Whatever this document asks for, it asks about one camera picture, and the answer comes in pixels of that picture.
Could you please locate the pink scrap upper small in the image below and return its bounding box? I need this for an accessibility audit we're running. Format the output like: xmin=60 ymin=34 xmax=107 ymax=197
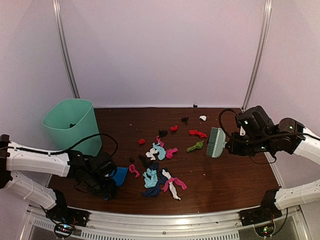
xmin=156 ymin=135 xmax=165 ymax=148

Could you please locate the small red paper scrap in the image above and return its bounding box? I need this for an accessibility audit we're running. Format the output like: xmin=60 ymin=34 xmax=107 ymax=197
xmin=138 ymin=138 xmax=146 ymax=145

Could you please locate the pink paper scrap middle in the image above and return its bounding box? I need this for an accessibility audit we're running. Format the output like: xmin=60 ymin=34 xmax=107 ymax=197
xmin=165 ymin=147 xmax=178 ymax=159

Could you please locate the pink paper scrap lower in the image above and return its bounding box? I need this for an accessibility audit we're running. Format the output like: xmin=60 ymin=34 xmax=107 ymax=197
xmin=161 ymin=177 xmax=187 ymax=192

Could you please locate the white scrap far back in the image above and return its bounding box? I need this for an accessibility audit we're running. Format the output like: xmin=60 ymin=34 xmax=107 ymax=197
xmin=199 ymin=115 xmax=208 ymax=122

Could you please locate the black scrap upper centre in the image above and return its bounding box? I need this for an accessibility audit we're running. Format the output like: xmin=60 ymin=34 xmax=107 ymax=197
xmin=158 ymin=129 xmax=168 ymax=137

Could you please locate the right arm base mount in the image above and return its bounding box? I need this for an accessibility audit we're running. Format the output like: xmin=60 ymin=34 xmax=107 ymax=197
xmin=239 ymin=189 xmax=282 ymax=226

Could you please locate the white paper scrap upper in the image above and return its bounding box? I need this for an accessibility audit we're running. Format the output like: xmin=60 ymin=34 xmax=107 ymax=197
xmin=145 ymin=148 xmax=158 ymax=161

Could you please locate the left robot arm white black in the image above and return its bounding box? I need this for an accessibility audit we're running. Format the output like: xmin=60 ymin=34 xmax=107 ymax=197
xmin=0 ymin=133 xmax=117 ymax=222

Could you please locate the green plastic trash bin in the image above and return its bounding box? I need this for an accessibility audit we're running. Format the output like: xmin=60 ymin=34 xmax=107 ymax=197
xmin=42 ymin=98 xmax=99 ymax=150

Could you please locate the red scrap upper centre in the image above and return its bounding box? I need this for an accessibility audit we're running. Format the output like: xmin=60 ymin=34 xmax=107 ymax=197
xmin=170 ymin=125 xmax=179 ymax=133

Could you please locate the blue plastic dustpan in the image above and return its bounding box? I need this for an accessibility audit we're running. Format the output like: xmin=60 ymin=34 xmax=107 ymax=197
xmin=104 ymin=167 xmax=129 ymax=200

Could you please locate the black scrap far back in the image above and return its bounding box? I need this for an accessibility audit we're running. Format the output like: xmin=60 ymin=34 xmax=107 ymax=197
xmin=180 ymin=116 xmax=190 ymax=125

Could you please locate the aluminium front frame rail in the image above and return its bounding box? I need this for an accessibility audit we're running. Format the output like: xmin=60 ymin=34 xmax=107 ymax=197
xmin=18 ymin=203 xmax=312 ymax=240

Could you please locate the light blue scrap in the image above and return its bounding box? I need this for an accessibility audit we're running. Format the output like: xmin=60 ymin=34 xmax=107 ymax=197
xmin=142 ymin=168 xmax=158 ymax=189
xmin=152 ymin=142 xmax=166 ymax=161

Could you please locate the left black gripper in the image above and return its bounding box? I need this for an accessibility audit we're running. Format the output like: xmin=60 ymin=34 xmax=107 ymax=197
xmin=84 ymin=171 xmax=119 ymax=198

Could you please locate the pink paper scrap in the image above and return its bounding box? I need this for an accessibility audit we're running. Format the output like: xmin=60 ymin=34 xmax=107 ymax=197
xmin=161 ymin=177 xmax=187 ymax=192
xmin=128 ymin=164 xmax=140 ymax=178
xmin=165 ymin=147 xmax=178 ymax=159

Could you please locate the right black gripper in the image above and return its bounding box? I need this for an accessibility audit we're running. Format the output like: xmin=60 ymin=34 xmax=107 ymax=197
xmin=226 ymin=131 xmax=274 ymax=156

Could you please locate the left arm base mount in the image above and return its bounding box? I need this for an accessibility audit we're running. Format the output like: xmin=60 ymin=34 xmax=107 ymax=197
xmin=46 ymin=189 xmax=90 ymax=227

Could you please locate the mint green hand brush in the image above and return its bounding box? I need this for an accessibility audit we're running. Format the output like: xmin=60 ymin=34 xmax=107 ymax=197
xmin=206 ymin=127 xmax=227 ymax=158

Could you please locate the aluminium corner post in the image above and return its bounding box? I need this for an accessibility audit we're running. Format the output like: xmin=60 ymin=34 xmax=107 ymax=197
xmin=241 ymin=0 xmax=273 ymax=111
xmin=52 ymin=0 xmax=80 ymax=99

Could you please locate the white paper scrap lower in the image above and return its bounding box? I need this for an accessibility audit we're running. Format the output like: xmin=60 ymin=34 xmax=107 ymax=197
xmin=162 ymin=169 xmax=181 ymax=201

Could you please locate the black paper scrap centre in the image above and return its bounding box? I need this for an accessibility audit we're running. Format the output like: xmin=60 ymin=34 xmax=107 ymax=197
xmin=138 ymin=154 xmax=154 ymax=169

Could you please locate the right aluminium corner post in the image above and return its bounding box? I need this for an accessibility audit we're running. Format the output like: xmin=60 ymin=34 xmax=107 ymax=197
xmin=241 ymin=0 xmax=273 ymax=111

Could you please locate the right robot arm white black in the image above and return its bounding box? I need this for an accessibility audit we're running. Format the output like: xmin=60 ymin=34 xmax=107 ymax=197
xmin=225 ymin=105 xmax=320 ymax=221

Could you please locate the pink paper scrap left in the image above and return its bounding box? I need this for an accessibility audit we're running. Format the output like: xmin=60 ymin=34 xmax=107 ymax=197
xmin=128 ymin=164 xmax=140 ymax=178

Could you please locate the light blue scrap lower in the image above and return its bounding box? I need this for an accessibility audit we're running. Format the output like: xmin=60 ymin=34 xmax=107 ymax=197
xmin=142 ymin=168 xmax=158 ymax=189

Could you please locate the white paper scrap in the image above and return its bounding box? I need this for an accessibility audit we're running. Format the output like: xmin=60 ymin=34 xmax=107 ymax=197
xmin=162 ymin=169 xmax=181 ymax=201
xmin=145 ymin=148 xmax=158 ymax=161

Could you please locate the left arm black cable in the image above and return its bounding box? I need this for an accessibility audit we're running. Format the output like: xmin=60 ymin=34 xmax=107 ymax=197
xmin=0 ymin=133 xmax=119 ymax=163

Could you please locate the left aluminium corner post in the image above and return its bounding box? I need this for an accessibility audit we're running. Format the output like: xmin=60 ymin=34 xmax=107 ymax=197
xmin=52 ymin=0 xmax=80 ymax=99

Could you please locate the light blue scrap upper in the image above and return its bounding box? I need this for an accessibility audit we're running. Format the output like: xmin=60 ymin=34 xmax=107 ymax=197
xmin=152 ymin=142 xmax=166 ymax=161

